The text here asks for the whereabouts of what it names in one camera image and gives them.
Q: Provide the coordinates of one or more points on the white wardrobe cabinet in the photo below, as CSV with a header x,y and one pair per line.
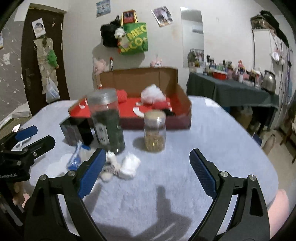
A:
x,y
270,52

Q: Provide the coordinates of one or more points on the pink plush behind box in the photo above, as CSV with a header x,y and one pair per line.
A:
x,y
157,63

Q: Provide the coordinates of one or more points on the green plush on door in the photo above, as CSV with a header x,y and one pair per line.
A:
x,y
52,59

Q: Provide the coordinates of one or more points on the large dark tea jar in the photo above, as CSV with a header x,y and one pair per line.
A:
x,y
104,109

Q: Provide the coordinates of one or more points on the white sock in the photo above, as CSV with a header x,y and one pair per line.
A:
x,y
129,167

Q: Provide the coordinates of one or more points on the striped fluffy plush toy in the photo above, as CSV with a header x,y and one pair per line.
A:
x,y
111,167

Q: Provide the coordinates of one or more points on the red cardboard box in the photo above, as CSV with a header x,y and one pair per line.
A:
x,y
143,89

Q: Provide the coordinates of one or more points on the dark colourful tin box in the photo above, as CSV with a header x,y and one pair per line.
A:
x,y
75,130

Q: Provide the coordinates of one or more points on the wall mirror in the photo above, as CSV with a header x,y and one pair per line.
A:
x,y
193,37

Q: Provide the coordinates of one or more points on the red sock in box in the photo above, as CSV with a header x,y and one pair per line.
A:
x,y
161,105

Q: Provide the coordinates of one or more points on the small blue wall poster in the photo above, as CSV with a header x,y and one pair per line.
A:
x,y
103,8

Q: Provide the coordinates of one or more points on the red bowl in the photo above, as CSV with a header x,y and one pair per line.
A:
x,y
221,75

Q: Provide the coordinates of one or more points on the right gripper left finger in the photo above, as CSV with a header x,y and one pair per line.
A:
x,y
45,217

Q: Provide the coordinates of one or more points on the steel kettle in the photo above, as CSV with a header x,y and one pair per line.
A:
x,y
269,82

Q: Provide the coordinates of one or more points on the white fluffy ball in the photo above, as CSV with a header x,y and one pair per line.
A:
x,y
152,94

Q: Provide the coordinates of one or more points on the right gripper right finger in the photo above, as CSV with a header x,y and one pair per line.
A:
x,y
249,220

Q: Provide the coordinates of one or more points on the small glass jar gold contents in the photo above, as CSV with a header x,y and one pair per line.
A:
x,y
155,130

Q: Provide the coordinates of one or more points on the green tote bag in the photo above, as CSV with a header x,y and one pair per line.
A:
x,y
135,41

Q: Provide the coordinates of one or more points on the blue plastic packet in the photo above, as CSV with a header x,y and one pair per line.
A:
x,y
81,154

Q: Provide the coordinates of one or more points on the dark brown door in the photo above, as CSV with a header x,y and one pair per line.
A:
x,y
42,32

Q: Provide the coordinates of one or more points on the black bag on wall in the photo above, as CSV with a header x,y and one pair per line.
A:
x,y
107,33

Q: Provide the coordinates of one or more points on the green cloth side table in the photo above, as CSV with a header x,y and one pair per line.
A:
x,y
230,93

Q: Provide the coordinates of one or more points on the photo poster on wall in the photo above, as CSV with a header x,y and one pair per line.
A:
x,y
162,16

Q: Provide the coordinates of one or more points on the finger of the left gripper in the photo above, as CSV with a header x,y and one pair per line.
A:
x,y
14,137
35,150

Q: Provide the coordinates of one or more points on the white panda plush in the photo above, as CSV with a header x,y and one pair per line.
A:
x,y
119,33

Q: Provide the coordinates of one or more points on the pink plush on wall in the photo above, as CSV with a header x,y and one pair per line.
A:
x,y
99,66

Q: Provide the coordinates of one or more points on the white plastic bag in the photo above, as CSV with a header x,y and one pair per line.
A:
x,y
52,93

